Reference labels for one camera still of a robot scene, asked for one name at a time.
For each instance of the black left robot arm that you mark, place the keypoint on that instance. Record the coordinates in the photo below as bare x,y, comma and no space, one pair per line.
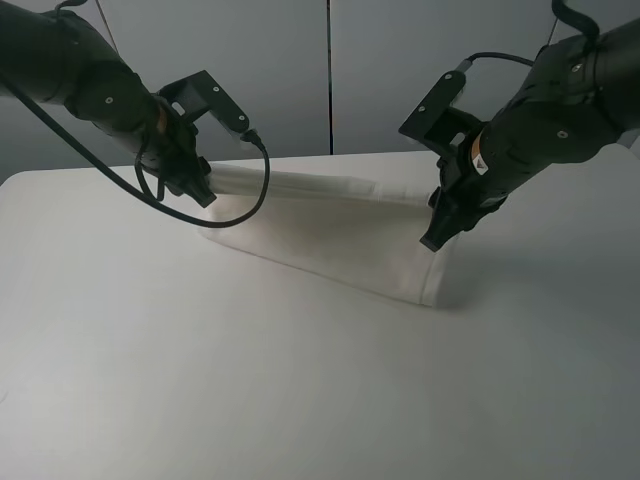
57,57

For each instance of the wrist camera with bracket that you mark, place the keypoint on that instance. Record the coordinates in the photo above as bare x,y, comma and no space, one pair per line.
199,94
435,123

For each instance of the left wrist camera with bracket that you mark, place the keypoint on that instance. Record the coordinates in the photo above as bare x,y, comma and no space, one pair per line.
199,94

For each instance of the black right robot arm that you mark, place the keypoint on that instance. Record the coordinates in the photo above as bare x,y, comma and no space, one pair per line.
570,106

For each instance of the white towel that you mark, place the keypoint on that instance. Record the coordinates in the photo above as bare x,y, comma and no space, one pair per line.
358,232

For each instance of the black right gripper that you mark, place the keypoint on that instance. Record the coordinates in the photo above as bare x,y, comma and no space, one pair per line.
460,201

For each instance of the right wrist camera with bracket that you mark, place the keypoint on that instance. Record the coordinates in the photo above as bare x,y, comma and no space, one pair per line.
435,123

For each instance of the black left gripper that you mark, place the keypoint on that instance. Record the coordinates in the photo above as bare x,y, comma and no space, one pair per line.
166,150

